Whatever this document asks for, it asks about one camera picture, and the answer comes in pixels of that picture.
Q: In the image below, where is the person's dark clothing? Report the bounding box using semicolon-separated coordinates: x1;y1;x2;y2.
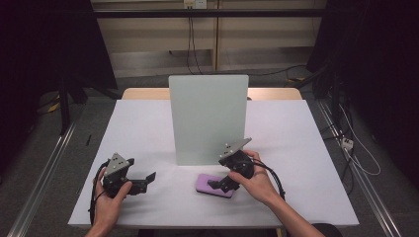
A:
311;222;344;237

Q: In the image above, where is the white wall outlet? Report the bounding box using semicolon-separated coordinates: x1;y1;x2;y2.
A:
183;0;209;10

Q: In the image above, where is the white table cover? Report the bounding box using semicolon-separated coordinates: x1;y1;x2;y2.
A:
67;99;360;229

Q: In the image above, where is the white power cable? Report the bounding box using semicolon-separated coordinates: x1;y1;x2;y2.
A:
338;103;382;177

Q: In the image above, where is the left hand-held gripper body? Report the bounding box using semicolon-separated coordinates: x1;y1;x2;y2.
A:
102;152;133;199

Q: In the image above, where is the black curtain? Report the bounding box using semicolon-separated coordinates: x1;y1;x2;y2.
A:
305;0;419;186
0;0;119;172

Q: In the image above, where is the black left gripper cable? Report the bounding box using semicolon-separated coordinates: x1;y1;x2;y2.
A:
88;160;111;227

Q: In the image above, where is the purple whiteboard eraser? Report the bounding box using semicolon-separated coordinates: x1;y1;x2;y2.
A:
195;173;236;199

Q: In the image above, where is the black hanging wall cable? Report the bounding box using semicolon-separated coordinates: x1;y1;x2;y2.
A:
186;16;205;76

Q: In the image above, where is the person's right hand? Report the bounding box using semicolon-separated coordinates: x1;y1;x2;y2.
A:
228;149;282;207

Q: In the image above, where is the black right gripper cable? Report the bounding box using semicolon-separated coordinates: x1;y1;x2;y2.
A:
249;157;287;201

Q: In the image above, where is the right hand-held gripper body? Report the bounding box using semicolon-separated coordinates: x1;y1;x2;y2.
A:
217;136;256;181

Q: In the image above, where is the person's left hand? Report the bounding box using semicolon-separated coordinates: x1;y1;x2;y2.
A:
93;167;133;229

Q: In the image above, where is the wooden table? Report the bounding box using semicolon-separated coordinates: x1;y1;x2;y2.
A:
121;86;303;101

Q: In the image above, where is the black metal stand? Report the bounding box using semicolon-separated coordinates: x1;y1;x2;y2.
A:
56;74;87;136

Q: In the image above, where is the black horizontal bar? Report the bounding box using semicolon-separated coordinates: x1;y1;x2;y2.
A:
93;8;328;19

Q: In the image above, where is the upright frosted glass whiteboard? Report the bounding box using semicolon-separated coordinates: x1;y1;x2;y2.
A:
168;74;250;167

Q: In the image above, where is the black cable bundle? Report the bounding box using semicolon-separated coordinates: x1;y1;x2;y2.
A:
321;100;356;183

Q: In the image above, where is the aluminium floor rail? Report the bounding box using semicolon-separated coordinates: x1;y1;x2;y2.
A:
315;98;403;237
5;120;79;237

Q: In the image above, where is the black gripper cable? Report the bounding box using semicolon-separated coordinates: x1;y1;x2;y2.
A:
88;160;111;227
249;157;287;201

